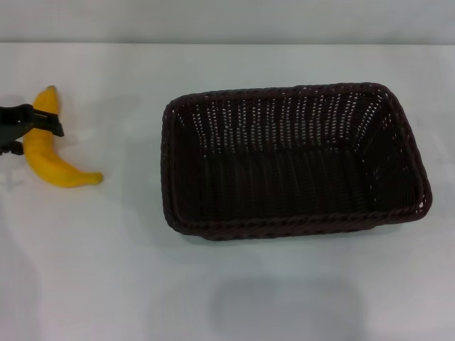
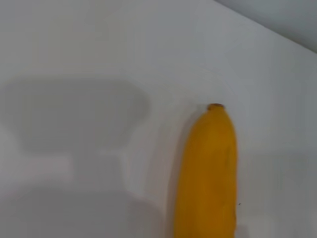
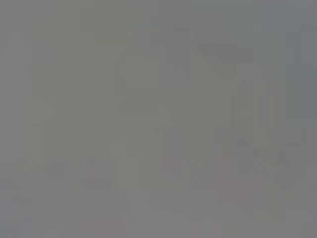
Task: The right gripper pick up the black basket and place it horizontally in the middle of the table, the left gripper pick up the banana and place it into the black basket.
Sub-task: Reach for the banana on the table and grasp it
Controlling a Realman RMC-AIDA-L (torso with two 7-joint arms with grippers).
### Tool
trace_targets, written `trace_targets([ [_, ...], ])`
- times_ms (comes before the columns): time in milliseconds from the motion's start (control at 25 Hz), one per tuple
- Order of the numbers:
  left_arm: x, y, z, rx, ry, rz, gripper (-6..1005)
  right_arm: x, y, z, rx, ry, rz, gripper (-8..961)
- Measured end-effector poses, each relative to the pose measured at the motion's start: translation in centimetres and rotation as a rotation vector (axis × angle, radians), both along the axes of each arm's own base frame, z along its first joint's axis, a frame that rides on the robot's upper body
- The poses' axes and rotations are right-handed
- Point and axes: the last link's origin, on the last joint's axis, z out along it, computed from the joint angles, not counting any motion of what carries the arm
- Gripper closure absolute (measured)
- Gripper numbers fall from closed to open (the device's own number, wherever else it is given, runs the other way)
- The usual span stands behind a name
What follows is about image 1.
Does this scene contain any yellow banana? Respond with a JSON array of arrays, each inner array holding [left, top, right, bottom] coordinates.
[[22, 85, 104, 188]]

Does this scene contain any dark woven rectangular basket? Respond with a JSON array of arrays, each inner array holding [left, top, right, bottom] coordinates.
[[161, 82, 434, 242]]

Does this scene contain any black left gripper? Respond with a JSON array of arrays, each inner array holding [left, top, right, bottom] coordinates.
[[0, 104, 65, 158]]

